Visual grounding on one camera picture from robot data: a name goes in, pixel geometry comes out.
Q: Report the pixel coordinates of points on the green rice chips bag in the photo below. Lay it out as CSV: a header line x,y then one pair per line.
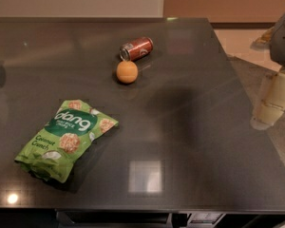
x,y
52,152

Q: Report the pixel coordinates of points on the orange fruit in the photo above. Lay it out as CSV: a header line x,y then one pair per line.
x,y
127,72

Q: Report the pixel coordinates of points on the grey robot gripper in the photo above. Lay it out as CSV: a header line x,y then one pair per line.
x,y
284,41

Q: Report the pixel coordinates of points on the red coke can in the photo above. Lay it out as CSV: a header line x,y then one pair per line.
x,y
136,49

